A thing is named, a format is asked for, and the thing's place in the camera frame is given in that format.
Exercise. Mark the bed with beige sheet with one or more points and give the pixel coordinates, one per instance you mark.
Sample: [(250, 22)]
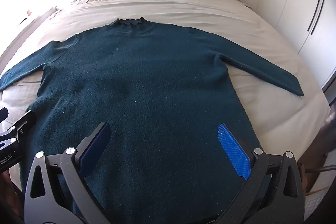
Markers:
[(236, 19)]

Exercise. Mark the dark teal knit sweater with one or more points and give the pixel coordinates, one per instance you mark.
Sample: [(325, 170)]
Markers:
[(147, 82)]

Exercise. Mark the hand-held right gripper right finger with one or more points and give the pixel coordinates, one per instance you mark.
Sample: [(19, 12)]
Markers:
[(232, 150)]

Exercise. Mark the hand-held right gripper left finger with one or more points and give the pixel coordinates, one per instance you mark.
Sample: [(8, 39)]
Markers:
[(97, 144)]

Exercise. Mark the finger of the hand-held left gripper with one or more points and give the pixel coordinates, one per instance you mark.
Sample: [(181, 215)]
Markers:
[(3, 114), (25, 123)]

